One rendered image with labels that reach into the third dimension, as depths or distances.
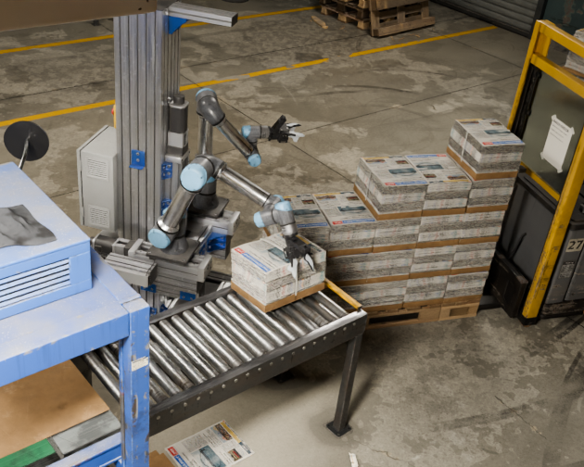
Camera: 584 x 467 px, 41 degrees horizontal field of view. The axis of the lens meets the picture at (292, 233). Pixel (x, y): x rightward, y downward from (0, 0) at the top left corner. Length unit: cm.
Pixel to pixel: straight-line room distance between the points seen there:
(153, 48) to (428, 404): 249
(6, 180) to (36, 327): 61
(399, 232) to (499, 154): 74
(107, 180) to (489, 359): 258
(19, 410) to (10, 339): 87
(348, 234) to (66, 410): 201
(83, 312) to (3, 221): 38
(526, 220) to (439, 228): 90
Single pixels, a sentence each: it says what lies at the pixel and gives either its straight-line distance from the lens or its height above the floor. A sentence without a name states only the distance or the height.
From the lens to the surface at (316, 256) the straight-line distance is 377.
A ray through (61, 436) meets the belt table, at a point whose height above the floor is 80.
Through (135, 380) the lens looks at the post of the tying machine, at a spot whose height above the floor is 125.
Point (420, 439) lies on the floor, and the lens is 444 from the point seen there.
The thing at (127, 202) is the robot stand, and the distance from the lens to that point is 429.
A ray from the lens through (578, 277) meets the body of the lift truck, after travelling 545.
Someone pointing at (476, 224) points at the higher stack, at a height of 74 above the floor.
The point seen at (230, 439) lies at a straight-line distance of 424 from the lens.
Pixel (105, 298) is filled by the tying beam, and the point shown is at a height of 155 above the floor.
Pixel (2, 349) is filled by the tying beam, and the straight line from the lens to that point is 245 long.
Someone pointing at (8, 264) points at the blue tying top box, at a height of 174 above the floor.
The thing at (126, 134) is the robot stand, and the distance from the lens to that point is 410.
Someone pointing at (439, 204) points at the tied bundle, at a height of 92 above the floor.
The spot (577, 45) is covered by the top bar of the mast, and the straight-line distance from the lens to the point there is 485.
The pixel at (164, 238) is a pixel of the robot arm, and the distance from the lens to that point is 388.
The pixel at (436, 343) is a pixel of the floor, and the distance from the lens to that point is 508.
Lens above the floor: 314
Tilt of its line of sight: 32 degrees down
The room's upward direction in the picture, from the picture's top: 7 degrees clockwise
